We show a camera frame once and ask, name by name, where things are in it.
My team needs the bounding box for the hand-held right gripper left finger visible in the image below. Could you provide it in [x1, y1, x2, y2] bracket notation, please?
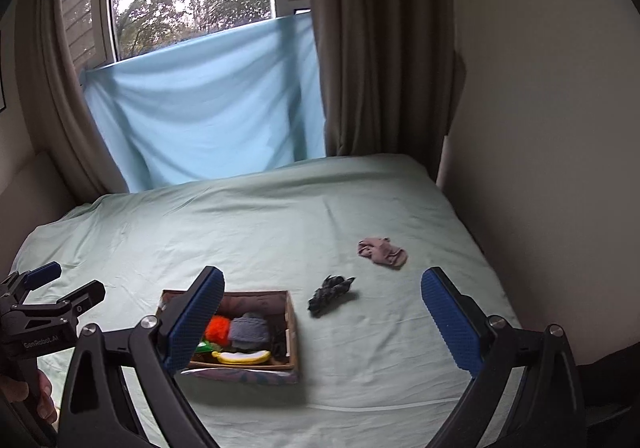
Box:
[54, 266, 224, 448]

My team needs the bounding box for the person's left hand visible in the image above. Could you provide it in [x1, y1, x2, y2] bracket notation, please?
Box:
[0, 370, 57, 425]

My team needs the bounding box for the bed with pale green sheet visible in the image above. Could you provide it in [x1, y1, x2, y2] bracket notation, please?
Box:
[10, 153, 526, 448]

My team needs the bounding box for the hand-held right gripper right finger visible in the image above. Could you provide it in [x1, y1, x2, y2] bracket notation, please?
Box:
[421, 267, 586, 448]

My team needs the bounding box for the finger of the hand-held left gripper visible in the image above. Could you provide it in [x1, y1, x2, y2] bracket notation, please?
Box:
[10, 261, 62, 290]
[15, 279, 106, 326]

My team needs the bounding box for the orange fluffy pompom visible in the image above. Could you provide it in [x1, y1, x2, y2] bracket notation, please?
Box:
[205, 315, 232, 344]

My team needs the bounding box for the round glitter yellow-rimmed pad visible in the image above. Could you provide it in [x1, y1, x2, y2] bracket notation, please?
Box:
[211, 349, 272, 365]

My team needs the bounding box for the dark patterned scrunchie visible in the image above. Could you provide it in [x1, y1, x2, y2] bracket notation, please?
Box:
[307, 274, 357, 318]

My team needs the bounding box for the white headboard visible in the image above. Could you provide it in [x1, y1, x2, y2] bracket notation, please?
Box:
[0, 150, 76, 269]

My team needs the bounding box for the cardboard box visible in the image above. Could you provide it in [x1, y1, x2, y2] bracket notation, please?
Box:
[156, 289, 301, 385]

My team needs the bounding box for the light blue hanging sheet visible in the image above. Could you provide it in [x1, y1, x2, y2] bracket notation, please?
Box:
[80, 14, 327, 194]

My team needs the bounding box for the grey blue sock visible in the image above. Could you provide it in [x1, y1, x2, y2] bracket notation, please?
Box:
[229, 313, 271, 350]

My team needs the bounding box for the beige pink sock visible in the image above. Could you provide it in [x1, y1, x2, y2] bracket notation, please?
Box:
[356, 237, 408, 271]

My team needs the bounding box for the brown curtain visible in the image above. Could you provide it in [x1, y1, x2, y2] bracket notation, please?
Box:
[300, 0, 468, 160]
[15, 0, 132, 201]

